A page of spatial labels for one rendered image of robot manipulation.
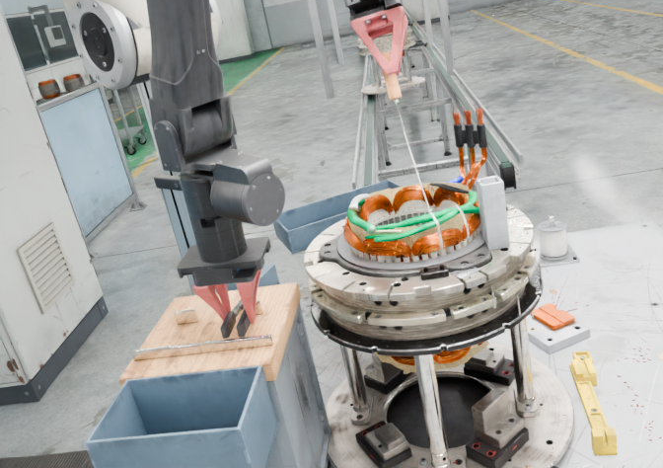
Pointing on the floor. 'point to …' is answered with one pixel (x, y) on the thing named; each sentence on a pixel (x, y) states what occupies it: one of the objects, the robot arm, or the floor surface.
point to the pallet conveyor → (376, 152)
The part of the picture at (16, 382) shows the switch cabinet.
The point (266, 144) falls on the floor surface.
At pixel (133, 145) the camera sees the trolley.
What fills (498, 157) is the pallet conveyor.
